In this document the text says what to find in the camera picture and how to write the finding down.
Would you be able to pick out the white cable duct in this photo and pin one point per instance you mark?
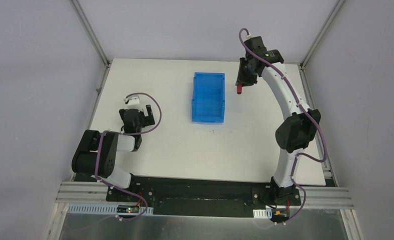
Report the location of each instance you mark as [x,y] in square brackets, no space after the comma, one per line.
[108,209]
[262,213]

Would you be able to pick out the red handled screwdriver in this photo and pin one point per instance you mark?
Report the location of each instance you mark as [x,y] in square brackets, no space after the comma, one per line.
[239,88]

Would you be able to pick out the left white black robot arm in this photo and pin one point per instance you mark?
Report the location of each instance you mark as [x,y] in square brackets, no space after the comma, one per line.
[96,154]

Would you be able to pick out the blue plastic bin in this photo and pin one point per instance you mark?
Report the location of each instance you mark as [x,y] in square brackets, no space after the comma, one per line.
[208,98]

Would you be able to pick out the left white cable duct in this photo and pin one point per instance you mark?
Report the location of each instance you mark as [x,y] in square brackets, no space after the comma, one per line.
[108,209]

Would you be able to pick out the aluminium front rail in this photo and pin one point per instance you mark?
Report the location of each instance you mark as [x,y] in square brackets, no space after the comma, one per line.
[312,197]

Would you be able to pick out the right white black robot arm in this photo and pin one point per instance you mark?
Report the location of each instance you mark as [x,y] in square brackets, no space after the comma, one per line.
[300,122]

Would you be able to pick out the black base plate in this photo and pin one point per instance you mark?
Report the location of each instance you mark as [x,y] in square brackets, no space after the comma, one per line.
[228,209]

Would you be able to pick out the white camera on left wrist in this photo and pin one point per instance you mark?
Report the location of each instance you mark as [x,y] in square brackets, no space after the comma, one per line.
[132,102]

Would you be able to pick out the right aluminium corner post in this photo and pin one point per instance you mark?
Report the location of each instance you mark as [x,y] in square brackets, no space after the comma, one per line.
[322,32]

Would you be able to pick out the right white cable duct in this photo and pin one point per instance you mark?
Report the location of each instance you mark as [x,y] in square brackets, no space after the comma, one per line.
[262,213]

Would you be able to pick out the left aluminium corner post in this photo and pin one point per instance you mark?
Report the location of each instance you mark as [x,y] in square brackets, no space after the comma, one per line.
[86,25]

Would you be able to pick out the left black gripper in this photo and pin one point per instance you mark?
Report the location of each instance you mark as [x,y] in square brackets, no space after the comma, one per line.
[139,117]

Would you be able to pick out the aluminium corner post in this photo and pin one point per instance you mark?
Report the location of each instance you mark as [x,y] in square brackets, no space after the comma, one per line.
[86,25]
[322,32]

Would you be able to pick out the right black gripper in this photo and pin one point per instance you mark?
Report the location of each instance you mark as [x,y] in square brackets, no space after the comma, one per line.
[245,78]

